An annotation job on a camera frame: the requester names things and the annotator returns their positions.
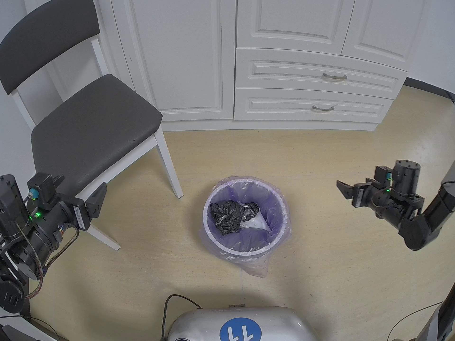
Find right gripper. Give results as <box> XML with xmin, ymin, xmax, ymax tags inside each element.
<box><xmin>337</xmin><ymin>180</ymin><xmax>392</xmax><ymax>216</ymax></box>

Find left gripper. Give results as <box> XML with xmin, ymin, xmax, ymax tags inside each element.
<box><xmin>34</xmin><ymin>182</ymin><xmax>108</xmax><ymax>243</ymax></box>

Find black plastic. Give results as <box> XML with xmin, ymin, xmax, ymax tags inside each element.
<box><xmin>210</xmin><ymin>200</ymin><xmax>261</xmax><ymax>236</ymax></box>

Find purple plastic bag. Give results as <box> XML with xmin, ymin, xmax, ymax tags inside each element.
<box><xmin>199</xmin><ymin>174</ymin><xmax>293</xmax><ymax>279</ymax></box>

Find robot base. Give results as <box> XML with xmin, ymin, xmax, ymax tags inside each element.
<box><xmin>167</xmin><ymin>306</ymin><xmax>319</xmax><ymax>341</ymax></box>

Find white trash bin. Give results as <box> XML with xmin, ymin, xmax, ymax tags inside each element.
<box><xmin>203</xmin><ymin>176</ymin><xmax>290</xmax><ymax>259</ymax></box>

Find white chair dark grey seat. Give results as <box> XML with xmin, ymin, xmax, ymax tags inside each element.
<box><xmin>0</xmin><ymin>0</ymin><xmax>184</xmax><ymax>251</ymax></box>

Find white wardrobe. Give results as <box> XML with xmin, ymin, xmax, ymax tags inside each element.
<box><xmin>85</xmin><ymin>0</ymin><xmax>432</xmax><ymax>133</ymax></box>

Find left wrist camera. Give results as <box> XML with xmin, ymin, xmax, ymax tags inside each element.
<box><xmin>28</xmin><ymin>172</ymin><xmax>65</xmax><ymax>210</ymax></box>

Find black cable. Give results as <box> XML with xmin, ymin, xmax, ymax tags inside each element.
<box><xmin>162</xmin><ymin>293</ymin><xmax>203</xmax><ymax>341</ymax></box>
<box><xmin>0</xmin><ymin>315</ymin><xmax>59</xmax><ymax>341</ymax></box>
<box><xmin>387</xmin><ymin>300</ymin><xmax>445</xmax><ymax>341</ymax></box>

